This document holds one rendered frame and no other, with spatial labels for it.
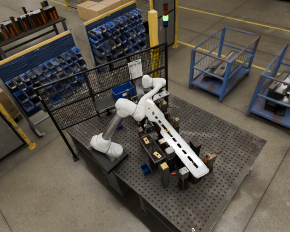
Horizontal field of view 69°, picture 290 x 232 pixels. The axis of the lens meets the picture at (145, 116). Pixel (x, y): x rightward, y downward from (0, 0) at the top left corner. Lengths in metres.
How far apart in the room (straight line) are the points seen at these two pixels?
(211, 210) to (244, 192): 1.07
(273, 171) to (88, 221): 2.82
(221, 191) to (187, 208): 0.44
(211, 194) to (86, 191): 1.88
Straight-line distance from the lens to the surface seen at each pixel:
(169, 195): 2.57
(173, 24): 6.04
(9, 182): 4.27
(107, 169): 2.73
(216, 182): 2.69
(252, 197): 3.53
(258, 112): 4.32
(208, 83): 4.78
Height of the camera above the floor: 3.06
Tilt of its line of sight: 46 degrees down
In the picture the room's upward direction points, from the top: 7 degrees counter-clockwise
